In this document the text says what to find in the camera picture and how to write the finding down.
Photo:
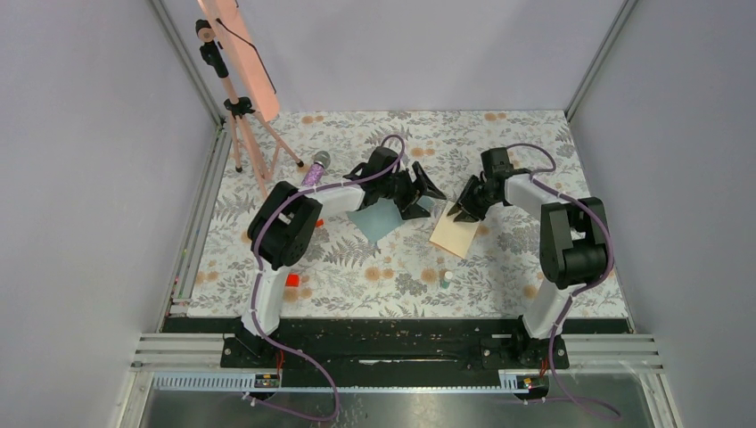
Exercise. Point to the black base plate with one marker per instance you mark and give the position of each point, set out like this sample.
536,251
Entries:
381,352

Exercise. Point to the red cylinder block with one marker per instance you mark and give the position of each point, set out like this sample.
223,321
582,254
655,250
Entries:
292,280

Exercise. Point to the pink tripod stand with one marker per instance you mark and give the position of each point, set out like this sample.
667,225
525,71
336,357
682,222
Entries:
239,111

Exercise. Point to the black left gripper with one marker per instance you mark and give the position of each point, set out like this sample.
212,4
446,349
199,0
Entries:
414,210

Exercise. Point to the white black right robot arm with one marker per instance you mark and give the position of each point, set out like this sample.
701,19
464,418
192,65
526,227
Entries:
575,251

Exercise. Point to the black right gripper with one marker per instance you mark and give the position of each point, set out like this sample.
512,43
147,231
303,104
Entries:
471,213

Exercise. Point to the small glue stick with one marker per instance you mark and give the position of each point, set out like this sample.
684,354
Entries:
446,279

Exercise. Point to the purple glitter microphone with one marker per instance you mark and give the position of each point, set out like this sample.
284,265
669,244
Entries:
320,162

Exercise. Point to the floral table mat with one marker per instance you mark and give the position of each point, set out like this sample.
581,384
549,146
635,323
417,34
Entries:
342,274

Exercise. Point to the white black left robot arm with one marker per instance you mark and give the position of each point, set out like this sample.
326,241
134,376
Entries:
282,229

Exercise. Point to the pink light panel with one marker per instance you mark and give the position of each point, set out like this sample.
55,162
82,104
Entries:
226,19

